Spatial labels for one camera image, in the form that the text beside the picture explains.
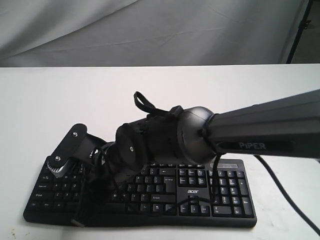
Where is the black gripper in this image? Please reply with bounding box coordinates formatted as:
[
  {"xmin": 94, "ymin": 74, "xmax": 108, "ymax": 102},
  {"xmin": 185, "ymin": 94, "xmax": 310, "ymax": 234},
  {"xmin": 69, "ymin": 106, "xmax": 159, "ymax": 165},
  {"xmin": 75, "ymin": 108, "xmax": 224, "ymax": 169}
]
[{"xmin": 71, "ymin": 142, "xmax": 130, "ymax": 228}]

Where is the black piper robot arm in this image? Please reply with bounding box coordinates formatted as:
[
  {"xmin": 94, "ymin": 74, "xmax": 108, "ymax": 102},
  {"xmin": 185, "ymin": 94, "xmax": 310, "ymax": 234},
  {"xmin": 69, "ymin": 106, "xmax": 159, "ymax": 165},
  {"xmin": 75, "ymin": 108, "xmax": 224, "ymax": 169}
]
[{"xmin": 72, "ymin": 90, "xmax": 320, "ymax": 227}]

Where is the black acer keyboard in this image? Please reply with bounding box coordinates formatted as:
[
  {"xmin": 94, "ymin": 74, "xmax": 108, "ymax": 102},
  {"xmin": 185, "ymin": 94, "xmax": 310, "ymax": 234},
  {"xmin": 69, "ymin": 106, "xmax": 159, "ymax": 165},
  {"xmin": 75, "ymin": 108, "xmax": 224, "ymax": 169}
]
[{"xmin": 23, "ymin": 159, "xmax": 257, "ymax": 228}]

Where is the grey backdrop cloth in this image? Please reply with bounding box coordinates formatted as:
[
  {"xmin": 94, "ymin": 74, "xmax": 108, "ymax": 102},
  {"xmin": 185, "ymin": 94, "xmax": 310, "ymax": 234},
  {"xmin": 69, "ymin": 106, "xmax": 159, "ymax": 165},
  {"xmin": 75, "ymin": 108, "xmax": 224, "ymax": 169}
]
[{"xmin": 0, "ymin": 0, "xmax": 308, "ymax": 67}]

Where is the black tripod stand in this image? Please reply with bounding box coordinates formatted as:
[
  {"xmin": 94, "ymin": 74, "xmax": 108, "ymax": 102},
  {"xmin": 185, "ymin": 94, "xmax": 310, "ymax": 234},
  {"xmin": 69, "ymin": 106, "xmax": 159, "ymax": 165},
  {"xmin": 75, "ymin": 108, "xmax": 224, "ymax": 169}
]
[{"xmin": 285, "ymin": 0, "xmax": 314, "ymax": 64}]

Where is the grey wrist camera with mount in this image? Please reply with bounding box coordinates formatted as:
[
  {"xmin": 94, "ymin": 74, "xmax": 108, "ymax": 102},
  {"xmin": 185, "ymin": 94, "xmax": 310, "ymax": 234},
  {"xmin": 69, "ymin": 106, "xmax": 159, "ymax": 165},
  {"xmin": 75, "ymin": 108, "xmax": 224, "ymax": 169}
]
[{"xmin": 46, "ymin": 123, "xmax": 107, "ymax": 178}]

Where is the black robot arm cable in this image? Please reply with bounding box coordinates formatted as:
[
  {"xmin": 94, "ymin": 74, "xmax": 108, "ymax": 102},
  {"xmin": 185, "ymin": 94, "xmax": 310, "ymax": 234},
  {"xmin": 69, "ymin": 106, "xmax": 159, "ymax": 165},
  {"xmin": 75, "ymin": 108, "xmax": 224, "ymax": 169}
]
[{"xmin": 124, "ymin": 91, "xmax": 320, "ymax": 240}]

